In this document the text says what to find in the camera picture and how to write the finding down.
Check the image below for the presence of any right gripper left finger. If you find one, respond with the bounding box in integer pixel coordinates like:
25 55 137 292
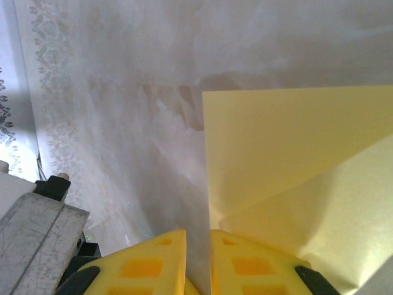
55 229 200 295

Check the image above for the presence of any right aluminium side rail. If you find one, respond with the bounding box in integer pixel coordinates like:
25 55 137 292
0 190 90 295

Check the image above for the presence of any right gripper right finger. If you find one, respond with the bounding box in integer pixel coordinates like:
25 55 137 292
210 229 338 295

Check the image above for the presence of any black rail bracket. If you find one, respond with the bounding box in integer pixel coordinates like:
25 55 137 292
34 174 71 202

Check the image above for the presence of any white plastic block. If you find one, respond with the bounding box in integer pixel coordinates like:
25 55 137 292
0 159 35 200

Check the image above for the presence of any yellow cloth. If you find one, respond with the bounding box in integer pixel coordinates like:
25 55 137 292
201 85 393 295

